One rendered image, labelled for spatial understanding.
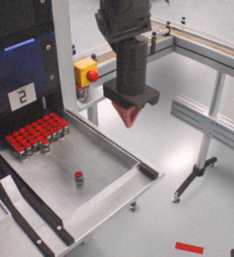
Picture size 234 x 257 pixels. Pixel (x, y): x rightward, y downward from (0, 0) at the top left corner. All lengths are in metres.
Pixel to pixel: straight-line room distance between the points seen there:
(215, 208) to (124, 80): 1.46
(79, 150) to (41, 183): 0.16
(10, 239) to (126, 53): 0.49
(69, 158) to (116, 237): 0.93
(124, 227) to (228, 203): 0.68
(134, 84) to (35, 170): 0.41
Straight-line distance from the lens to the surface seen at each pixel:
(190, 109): 1.68
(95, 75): 0.99
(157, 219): 1.79
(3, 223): 0.74
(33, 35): 0.85
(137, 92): 0.57
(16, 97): 0.88
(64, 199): 0.76
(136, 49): 0.52
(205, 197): 1.95
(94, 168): 0.82
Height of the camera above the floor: 1.48
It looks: 39 degrees down
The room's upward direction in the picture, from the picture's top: straight up
